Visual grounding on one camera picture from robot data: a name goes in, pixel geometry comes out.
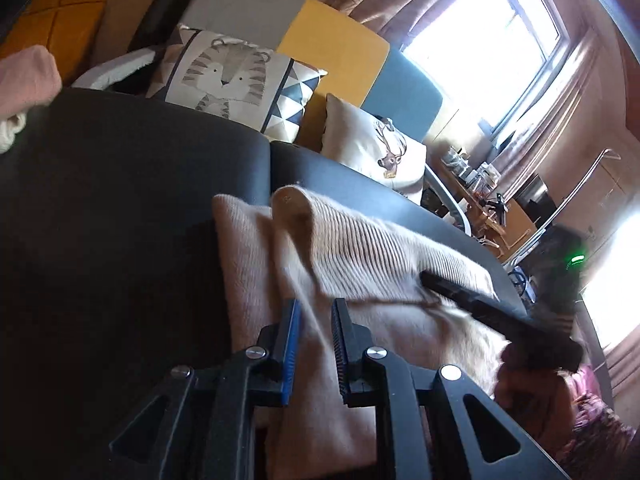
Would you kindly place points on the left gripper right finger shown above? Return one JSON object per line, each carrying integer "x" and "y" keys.
{"x": 430, "y": 424}

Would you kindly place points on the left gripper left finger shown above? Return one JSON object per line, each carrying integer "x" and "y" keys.
{"x": 200, "y": 424}

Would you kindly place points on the beige knit sweater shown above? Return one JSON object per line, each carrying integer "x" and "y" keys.
{"x": 307, "y": 247}

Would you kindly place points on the person's right hand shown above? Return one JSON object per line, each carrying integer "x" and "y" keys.
{"x": 538, "y": 400}

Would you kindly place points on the wooden side table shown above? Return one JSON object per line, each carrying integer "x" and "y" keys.
{"x": 501, "y": 225}

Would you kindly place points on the black leather ottoman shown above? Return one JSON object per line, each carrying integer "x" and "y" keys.
{"x": 109, "y": 262}

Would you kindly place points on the deer print cushion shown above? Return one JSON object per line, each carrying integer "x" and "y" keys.
{"x": 373, "y": 147}

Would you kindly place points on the grey yellow blue sofa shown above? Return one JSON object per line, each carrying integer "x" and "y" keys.
{"x": 310, "y": 45}

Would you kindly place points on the tiger print cushion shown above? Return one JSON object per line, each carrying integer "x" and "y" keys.
{"x": 236, "y": 80}

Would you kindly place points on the folded pink garment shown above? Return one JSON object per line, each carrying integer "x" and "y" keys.
{"x": 29, "y": 78}

